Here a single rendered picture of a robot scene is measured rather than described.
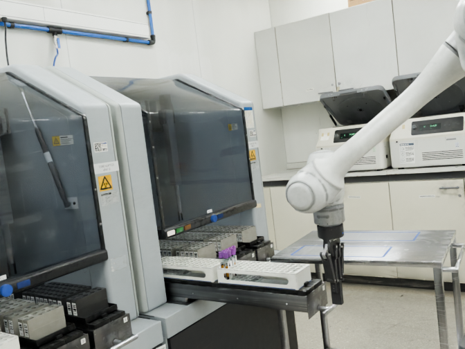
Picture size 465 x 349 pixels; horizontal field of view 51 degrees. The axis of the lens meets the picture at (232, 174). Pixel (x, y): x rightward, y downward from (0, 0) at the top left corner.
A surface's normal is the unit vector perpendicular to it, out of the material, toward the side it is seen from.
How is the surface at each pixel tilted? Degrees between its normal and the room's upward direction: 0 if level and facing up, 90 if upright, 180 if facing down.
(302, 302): 90
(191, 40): 90
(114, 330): 90
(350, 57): 90
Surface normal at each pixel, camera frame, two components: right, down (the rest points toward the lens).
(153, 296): 0.82, -0.05
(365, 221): -0.56, 0.13
